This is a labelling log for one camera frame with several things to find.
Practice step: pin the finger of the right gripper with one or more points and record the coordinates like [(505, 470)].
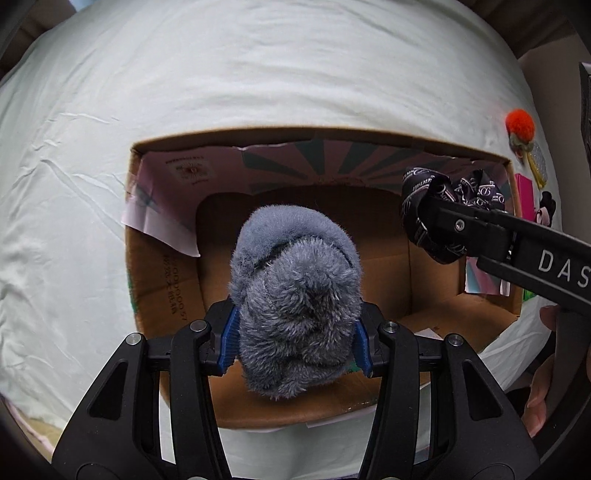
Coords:
[(424, 221)]

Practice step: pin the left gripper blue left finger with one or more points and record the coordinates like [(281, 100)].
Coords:
[(229, 347)]

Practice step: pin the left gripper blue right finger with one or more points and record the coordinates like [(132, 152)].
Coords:
[(361, 350)]

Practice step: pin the black patterned scrunchie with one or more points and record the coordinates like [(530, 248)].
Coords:
[(475, 190)]

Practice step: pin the black sock bundle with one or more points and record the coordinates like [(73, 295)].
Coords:
[(546, 209)]

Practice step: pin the grey fluffy sock ball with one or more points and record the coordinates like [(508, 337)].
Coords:
[(295, 277)]

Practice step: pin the orange pompom toy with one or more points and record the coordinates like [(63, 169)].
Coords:
[(521, 130)]

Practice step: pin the magenta pink pouch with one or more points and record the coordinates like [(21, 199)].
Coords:
[(526, 197)]

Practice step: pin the person right hand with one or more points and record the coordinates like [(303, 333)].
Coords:
[(535, 413)]

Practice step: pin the open cardboard box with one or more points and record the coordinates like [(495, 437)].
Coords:
[(188, 196)]

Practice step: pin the pale green bed sheet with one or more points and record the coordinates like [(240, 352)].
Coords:
[(119, 72)]

